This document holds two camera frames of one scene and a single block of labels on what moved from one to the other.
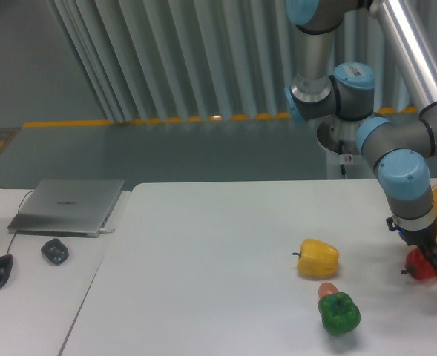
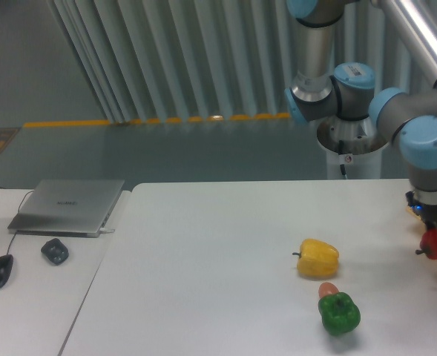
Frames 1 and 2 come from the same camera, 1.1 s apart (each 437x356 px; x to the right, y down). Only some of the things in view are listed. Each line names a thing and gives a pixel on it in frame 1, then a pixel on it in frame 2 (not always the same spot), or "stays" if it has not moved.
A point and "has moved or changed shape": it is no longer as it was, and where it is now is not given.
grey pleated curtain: x=182 y=60 stays
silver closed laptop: x=67 y=208 stays
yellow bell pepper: x=317 y=259 stays
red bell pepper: x=418 y=265 has moved or changed shape
